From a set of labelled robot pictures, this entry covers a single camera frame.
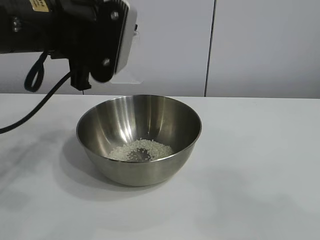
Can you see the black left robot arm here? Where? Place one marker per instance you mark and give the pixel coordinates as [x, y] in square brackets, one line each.
[25, 35]

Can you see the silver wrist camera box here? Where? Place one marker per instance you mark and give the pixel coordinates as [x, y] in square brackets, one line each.
[126, 32]

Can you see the translucent plastic measuring cup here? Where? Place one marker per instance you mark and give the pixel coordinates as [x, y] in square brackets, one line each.
[132, 78]

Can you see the black camera mounting bracket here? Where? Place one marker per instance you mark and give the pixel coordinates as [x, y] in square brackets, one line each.
[105, 37]

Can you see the stainless steel mixing bowl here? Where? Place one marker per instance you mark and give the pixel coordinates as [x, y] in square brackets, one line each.
[140, 170]

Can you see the white rice grains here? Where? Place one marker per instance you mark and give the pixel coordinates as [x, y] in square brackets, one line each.
[150, 146]

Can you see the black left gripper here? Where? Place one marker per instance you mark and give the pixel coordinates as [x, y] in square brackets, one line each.
[72, 32]

